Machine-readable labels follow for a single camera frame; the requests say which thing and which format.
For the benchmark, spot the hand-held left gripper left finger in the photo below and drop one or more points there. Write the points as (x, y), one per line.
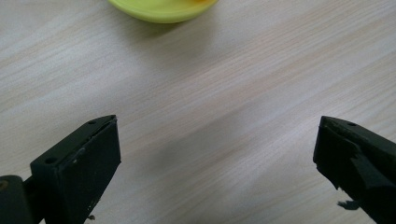
(77, 168)

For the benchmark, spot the yellow-green plastic plate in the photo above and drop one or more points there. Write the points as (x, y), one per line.
(163, 10)

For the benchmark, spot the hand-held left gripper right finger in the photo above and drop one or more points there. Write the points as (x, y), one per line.
(358, 155)

